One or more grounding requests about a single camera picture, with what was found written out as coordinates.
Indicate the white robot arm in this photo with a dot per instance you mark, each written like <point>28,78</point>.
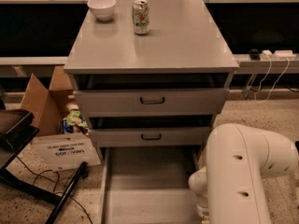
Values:
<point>229,188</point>

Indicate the grey middle drawer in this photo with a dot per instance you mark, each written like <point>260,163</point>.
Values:
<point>150,137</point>

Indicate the white green soda can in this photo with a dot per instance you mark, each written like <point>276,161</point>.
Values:
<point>141,17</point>

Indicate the brown cardboard box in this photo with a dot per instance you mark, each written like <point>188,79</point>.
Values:
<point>60,151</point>

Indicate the grey drawer cabinet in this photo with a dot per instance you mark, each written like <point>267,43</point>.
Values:
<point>184,49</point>

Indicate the grey drawer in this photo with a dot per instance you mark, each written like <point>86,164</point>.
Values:
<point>148,185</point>
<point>150,102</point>
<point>150,137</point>

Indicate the grey bottom drawer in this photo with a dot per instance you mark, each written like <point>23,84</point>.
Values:
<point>148,185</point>

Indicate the green toy figure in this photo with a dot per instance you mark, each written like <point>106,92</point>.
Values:
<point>73,122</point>

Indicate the white ceramic bowl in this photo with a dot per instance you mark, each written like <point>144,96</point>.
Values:
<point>102,9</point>

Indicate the black adapter on ledge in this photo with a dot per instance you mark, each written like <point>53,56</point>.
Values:
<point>254,54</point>

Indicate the white power strip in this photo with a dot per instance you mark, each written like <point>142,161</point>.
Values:
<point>279,55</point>

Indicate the grey top drawer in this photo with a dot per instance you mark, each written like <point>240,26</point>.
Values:
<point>150,102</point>

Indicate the black stand with tray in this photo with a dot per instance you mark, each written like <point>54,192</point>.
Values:
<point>16,132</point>

